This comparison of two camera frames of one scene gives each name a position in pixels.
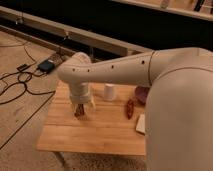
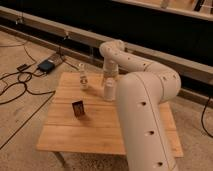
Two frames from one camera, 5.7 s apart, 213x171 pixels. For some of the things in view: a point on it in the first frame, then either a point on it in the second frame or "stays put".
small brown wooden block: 79,111 stays put
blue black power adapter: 46,66 stays put
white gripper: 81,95 → 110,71
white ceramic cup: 110,92 stays put
